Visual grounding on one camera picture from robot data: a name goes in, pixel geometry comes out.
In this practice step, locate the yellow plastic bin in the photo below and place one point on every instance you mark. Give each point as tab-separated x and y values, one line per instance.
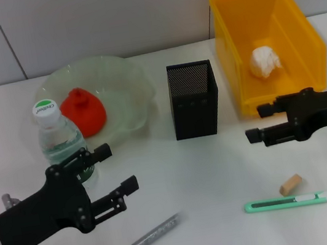
294	45

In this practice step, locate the translucent green fruit plate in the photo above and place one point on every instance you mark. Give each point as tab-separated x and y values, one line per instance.
126	81

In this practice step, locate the clear green-label water bottle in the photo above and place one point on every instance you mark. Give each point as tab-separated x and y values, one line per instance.
60	138

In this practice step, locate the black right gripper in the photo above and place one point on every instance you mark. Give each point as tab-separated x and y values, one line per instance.
314	111

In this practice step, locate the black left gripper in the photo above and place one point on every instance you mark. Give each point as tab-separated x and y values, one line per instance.
47	215

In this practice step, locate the mint green utility knife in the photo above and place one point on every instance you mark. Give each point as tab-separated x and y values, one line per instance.
273	204

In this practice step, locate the white paper ball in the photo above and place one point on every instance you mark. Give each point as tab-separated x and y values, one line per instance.
262	60

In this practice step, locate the red-orange fruit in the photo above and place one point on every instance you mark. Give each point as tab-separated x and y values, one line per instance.
87	115

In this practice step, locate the silver glitter pen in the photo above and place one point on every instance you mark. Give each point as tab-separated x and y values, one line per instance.
147	237

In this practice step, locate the black mesh pen holder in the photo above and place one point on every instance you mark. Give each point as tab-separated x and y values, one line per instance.
196	114

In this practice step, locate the small tan cork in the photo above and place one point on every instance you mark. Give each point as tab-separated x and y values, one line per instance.
290	184

